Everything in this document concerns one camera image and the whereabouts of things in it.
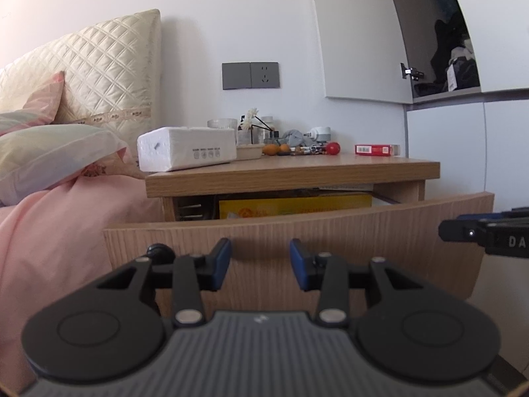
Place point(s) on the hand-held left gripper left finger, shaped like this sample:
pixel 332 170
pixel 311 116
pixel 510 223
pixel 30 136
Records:
pixel 220 266

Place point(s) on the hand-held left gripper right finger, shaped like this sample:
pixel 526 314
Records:
pixel 301 266

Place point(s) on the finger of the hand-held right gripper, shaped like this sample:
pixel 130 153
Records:
pixel 456 230
pixel 512 216

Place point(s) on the yellow cardboard box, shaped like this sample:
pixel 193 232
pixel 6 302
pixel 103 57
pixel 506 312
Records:
pixel 289 207

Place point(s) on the wooden nightstand drawer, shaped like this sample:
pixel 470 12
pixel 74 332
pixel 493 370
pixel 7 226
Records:
pixel 372 235

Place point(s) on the white lower cabinet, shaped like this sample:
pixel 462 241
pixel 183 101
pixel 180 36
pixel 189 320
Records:
pixel 454 144

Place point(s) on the red small box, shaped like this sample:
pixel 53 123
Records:
pixel 376 149

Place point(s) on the beige shallow tray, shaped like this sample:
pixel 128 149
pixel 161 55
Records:
pixel 249 151

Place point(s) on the small orange fruit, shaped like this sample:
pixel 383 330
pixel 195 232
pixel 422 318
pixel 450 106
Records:
pixel 270 149
pixel 284 149

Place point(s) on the white tissue pack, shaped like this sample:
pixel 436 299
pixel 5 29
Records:
pixel 186 149

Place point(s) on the red ball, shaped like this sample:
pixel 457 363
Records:
pixel 333 148

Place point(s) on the grey crumpled cloth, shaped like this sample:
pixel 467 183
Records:
pixel 296 137

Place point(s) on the white round plug adapter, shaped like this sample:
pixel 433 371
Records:
pixel 321 133

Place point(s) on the clear glass cup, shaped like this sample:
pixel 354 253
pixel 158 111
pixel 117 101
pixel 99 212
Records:
pixel 222 126

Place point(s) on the clear bottle white cap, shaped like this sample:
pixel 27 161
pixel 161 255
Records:
pixel 267 126

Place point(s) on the white flower sprig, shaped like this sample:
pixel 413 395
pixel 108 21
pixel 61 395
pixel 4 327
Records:
pixel 250 119

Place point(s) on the pink duvet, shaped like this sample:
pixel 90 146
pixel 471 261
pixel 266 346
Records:
pixel 62 235

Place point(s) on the dark clothes pile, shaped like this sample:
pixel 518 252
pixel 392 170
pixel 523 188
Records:
pixel 452 62

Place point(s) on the metal door hinge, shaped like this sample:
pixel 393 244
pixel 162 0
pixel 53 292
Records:
pixel 410 71

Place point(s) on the pastel striped pillow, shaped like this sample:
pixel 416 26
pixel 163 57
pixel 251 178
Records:
pixel 53 153

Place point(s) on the white wardrobe door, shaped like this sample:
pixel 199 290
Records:
pixel 355 37

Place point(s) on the cream quilted headboard cushion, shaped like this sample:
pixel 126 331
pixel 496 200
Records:
pixel 107 62

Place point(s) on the pink pillow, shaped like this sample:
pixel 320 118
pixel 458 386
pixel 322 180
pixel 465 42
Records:
pixel 45 99

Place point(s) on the grey wall switch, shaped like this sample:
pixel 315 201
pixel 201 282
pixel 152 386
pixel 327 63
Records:
pixel 236 75

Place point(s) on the grey wall socket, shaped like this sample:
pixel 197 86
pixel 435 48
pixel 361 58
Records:
pixel 264 75

